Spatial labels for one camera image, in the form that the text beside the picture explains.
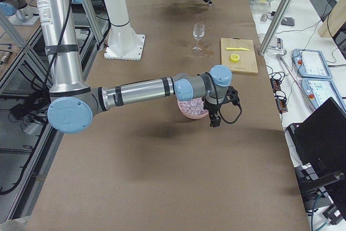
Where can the pile of clear ice cubes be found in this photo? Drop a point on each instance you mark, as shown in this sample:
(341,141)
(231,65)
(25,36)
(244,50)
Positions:
(192,107)

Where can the clear wine glass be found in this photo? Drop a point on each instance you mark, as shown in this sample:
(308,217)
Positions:
(198,34)

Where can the pink plastic bowl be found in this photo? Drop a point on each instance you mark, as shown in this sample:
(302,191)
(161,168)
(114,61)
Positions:
(194,117)

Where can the yellow plastic knife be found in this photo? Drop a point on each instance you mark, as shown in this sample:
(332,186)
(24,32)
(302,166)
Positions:
(239,49)

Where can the steel cup in background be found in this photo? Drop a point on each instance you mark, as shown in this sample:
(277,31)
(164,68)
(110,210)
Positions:
(264,17)

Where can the yellow lemon half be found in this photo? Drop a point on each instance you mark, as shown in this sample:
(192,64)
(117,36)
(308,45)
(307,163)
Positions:
(234,58)

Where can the wooden cutting board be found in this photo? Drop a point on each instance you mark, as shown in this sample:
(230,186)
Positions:
(247,63)

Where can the black monitor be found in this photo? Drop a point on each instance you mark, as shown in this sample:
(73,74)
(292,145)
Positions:
(320,141)

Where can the blue teach pendant near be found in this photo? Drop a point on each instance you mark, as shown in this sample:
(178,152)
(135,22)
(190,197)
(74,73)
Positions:
(319,90)

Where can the blue teach pendant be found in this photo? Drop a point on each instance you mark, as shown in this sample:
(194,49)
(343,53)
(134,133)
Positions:
(319,90)
(311,64)

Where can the blue teach pendant far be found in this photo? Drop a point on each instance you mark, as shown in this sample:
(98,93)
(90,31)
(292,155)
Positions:
(311,64)

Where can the aluminium frame post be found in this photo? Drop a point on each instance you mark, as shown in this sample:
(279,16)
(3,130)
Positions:
(279,15)

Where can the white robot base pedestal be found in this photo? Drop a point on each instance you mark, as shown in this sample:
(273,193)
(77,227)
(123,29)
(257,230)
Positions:
(123,42)

